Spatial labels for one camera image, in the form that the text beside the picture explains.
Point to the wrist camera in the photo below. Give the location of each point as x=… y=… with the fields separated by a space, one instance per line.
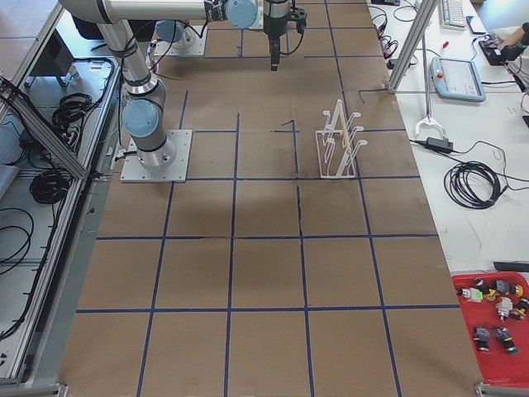
x=299 y=17

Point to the aluminium frame post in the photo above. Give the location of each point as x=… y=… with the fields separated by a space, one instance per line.
x=411 y=42

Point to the black power adapter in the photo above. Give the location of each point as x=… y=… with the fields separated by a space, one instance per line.
x=439 y=145

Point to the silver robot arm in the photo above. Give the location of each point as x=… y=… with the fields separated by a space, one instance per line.
x=143 y=115

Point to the white keyboard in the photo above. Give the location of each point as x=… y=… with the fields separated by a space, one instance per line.
x=452 y=14

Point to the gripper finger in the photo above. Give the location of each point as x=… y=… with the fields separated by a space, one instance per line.
x=274 y=54

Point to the white wire cup rack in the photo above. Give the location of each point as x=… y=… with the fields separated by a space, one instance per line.
x=337 y=146

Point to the red plastic tray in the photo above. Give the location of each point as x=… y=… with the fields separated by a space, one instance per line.
x=495 y=310

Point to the reacher grabber tool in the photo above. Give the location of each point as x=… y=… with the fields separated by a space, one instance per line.
x=428 y=121

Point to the teach pendant tablet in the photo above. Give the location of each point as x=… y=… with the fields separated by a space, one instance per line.
x=457 y=79

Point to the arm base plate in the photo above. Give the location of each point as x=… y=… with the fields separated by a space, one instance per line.
x=168 y=164
x=189 y=43

